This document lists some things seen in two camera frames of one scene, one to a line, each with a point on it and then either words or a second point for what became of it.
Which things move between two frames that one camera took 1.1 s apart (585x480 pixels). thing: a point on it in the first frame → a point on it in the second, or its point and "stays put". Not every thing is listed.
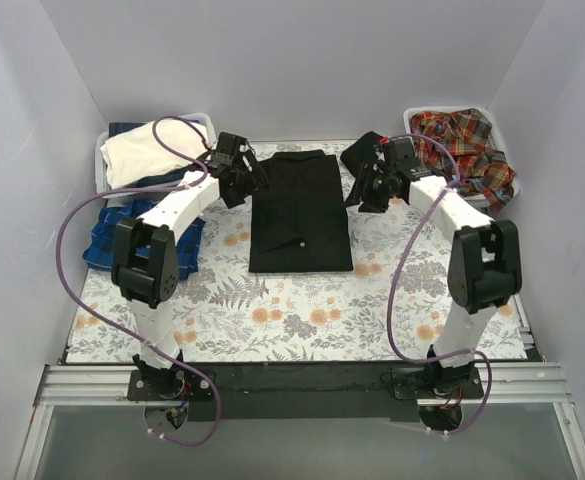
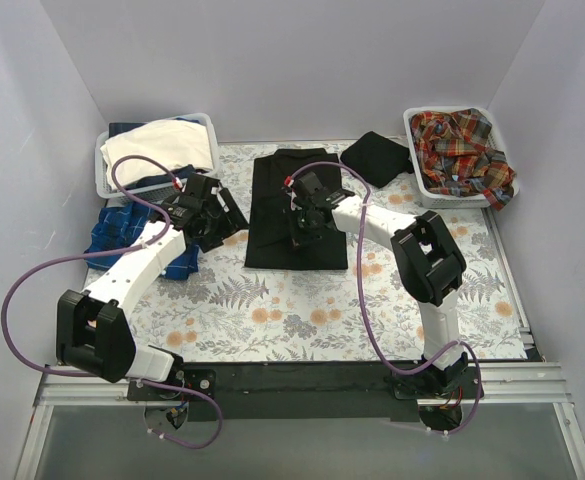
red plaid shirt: x=455 y=144 stays put
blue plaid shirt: x=101 y=245 stays put
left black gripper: x=242 y=181 → x=220 y=220
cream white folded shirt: x=152 y=147 stays put
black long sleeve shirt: x=300 y=222 stays put
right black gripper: x=365 y=185 → x=301 y=226
